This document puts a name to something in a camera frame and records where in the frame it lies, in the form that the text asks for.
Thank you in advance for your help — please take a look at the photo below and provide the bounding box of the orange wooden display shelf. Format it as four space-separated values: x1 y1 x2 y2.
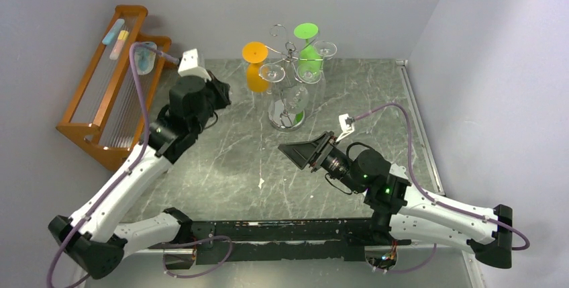
56 5 172 171

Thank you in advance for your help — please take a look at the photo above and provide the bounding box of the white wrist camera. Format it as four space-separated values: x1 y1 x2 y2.
335 113 355 143
177 48 212 81

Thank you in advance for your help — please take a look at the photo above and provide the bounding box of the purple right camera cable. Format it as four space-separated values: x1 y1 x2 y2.
351 102 531 251

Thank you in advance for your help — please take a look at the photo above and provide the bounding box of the pastel toothbrush package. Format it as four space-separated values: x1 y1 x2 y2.
102 18 130 60

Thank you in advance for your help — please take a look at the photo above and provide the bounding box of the orange plastic wine glass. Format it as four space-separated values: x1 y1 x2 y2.
242 42 270 93

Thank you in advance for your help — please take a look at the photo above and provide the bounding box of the blue blister pack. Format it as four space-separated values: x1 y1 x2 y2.
134 42 157 75

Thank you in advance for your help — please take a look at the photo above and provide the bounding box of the green plastic wine glass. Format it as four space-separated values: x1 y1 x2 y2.
293 22 321 82

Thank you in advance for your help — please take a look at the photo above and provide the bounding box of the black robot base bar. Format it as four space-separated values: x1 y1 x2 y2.
146 217 412 271

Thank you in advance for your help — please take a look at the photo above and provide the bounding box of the clear stemmed wine glass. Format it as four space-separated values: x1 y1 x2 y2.
258 63 286 98

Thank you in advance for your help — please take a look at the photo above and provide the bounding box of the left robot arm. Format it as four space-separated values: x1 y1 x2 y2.
48 76 231 279

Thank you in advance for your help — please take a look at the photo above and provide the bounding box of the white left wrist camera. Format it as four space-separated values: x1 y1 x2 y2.
177 48 212 81

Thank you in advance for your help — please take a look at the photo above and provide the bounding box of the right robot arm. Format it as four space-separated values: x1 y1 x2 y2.
278 132 513 269

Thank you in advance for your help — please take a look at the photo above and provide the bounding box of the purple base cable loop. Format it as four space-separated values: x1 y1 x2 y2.
153 234 234 279

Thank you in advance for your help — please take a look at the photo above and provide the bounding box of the chrome wine glass rack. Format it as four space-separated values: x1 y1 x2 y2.
258 22 337 132

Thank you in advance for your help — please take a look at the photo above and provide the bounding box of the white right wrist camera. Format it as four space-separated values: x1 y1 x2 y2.
335 113 355 143

